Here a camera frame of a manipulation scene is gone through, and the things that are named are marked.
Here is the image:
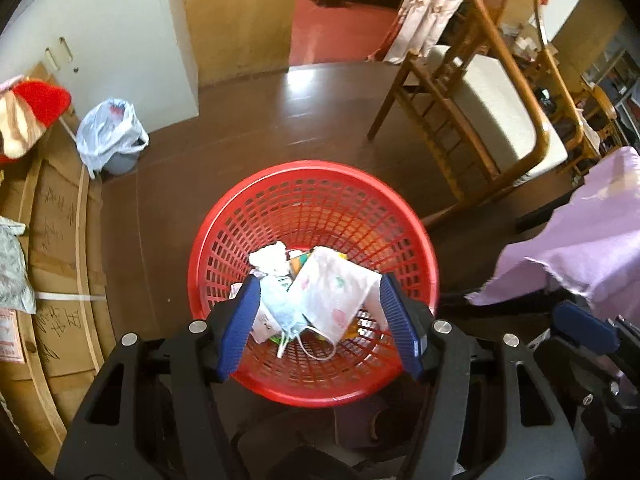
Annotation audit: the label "grey waste bin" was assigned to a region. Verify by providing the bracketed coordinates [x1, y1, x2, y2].
[102, 130, 148, 176]

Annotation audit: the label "white crumpled tissue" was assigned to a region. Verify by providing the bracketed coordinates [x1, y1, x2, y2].
[248, 241, 288, 276]

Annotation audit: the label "white chair cushion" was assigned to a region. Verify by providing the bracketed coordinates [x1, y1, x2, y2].
[405, 45, 568, 181]

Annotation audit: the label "white printed face mask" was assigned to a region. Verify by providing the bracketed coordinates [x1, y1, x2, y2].
[277, 247, 383, 361]

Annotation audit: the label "red striped cloth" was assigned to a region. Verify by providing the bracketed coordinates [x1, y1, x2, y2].
[0, 75, 72, 163]

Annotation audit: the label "brown cardboard boxes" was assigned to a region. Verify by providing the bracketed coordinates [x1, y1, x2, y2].
[0, 60, 121, 461]

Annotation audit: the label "orange cardboard box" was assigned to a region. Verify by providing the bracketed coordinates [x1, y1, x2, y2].
[287, 249, 315, 277]

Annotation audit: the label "floral curtain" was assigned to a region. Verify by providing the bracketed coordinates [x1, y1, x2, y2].
[367, 0, 473, 66]

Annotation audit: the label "wooden chair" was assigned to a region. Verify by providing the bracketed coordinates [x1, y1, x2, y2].
[367, 0, 586, 231]

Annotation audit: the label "purple printed tablecloth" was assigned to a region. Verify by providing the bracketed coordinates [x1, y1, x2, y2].
[465, 146, 640, 311]

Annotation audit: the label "floral cloth bag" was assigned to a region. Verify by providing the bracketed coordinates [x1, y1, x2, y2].
[0, 217, 38, 313]

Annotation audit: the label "red plastic basket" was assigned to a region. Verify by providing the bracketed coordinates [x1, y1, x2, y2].
[187, 160, 441, 408]

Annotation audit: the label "blue face mask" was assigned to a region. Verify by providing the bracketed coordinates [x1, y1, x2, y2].
[260, 275, 308, 341]

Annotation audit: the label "bin with white plastic bag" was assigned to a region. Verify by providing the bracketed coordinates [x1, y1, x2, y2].
[76, 99, 150, 180]

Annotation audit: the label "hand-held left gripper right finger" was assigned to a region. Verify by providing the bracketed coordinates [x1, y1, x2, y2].
[379, 272, 586, 480]

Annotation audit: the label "white medicine box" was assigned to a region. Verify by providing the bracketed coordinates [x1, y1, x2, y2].
[251, 305, 282, 345]

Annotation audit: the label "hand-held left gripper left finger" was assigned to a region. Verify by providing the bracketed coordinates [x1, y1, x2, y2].
[55, 274, 263, 480]

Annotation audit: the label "white cabinet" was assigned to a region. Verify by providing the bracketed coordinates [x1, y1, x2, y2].
[0, 0, 201, 126]

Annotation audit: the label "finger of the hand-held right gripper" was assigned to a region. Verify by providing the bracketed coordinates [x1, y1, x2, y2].
[532, 301, 640, 411]

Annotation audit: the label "dark slipper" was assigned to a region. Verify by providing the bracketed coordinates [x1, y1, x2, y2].
[335, 395, 416, 448]

